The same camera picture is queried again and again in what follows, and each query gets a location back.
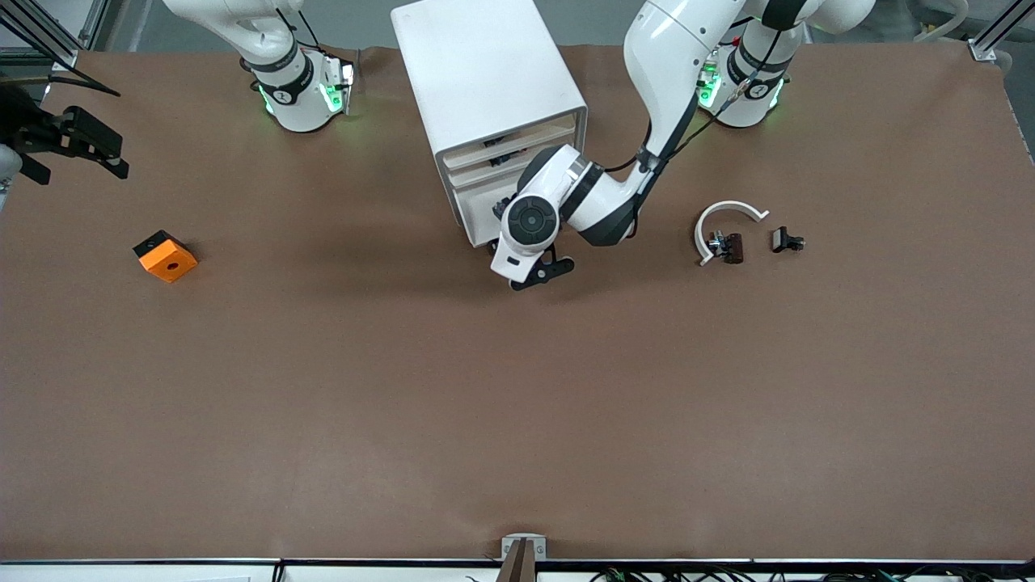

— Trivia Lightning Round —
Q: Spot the white curved plastic piece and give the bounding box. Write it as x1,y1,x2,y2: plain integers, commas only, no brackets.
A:
694,200,771,268

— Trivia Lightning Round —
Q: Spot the brown table mat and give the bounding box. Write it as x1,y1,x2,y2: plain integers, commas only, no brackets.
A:
0,42,1035,563

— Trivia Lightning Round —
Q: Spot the brown post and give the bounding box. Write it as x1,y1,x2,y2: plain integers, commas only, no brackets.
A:
496,540,538,582

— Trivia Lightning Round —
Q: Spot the grey metal bracket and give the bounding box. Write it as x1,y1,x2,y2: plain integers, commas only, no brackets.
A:
501,533,547,561

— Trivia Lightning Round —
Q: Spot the aluminium frame profile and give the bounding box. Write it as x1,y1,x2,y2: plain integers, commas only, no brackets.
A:
0,0,110,70
969,0,1035,64

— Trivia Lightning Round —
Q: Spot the orange box with black base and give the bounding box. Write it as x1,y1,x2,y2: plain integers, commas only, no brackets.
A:
133,230,199,284

